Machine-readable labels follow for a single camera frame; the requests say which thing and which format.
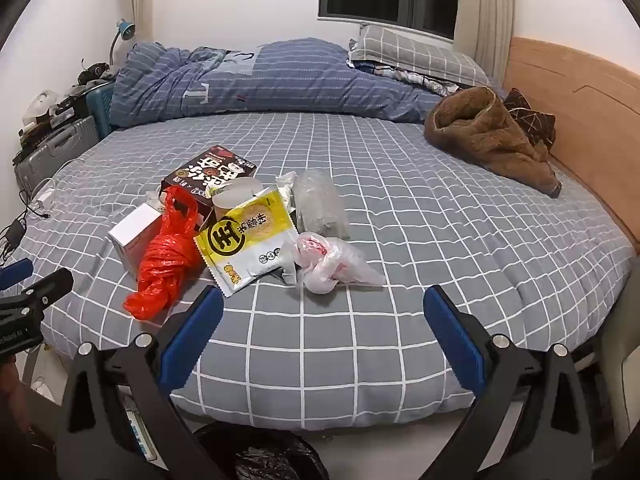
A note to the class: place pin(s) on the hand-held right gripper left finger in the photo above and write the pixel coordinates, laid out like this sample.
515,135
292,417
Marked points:
192,325

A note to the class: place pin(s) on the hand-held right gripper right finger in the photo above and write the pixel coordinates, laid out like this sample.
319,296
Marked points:
455,330

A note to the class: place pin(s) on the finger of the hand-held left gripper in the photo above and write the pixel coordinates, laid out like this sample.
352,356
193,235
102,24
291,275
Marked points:
15,272
47,287

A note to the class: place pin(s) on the red plastic bag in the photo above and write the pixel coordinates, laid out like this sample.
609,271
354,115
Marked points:
165,260

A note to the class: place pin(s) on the yellow snack packet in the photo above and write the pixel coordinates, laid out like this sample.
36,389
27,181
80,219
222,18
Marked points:
240,245

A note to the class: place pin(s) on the small white box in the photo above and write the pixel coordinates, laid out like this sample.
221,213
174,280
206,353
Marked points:
132,230

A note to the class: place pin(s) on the cream paper cup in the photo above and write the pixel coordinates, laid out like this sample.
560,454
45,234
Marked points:
235,195

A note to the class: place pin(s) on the white plastic bag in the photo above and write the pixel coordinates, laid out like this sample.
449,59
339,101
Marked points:
320,260

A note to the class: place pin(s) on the trash bin with black liner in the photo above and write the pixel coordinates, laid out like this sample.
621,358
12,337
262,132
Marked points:
260,455

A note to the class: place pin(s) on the brown snack box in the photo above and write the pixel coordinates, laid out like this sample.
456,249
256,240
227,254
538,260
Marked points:
215,165

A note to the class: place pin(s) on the clear bubble wrap bag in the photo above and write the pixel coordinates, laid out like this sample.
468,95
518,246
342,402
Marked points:
320,200

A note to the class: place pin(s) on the black power adapter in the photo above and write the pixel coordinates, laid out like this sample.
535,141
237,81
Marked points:
14,232

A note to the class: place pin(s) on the white charger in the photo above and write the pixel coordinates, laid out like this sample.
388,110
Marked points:
44,200

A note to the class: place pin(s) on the grey checked bed sheet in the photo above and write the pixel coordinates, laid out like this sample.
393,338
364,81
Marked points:
350,350

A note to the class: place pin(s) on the white remote control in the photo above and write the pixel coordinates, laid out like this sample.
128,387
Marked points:
142,435

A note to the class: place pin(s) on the grey suitcase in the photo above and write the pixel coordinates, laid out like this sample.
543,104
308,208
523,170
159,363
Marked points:
60,150

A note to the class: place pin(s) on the white appliance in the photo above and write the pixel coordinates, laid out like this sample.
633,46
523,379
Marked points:
40,107

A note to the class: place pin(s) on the teal suitcase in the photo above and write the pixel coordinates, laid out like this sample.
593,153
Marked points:
100,110

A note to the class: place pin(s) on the brown fleece garment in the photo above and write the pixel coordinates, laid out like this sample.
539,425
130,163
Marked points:
480,130

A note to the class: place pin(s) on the black headset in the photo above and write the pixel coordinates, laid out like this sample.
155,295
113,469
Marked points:
95,72

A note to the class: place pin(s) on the navy printed pillow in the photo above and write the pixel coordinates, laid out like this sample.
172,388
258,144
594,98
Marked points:
430,82

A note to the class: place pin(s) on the wooden headboard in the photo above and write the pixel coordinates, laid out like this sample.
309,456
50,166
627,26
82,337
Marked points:
575,110

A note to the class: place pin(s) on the blue desk lamp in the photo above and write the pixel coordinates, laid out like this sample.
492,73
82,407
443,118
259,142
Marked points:
125,30

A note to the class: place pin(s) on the blue striped duvet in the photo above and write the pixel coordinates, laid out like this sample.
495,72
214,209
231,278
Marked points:
300,80

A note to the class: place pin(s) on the grey checked pillow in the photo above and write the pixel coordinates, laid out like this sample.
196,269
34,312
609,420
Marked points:
415,55

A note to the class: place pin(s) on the cream curtain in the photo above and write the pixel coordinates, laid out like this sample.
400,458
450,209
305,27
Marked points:
142,0
485,10

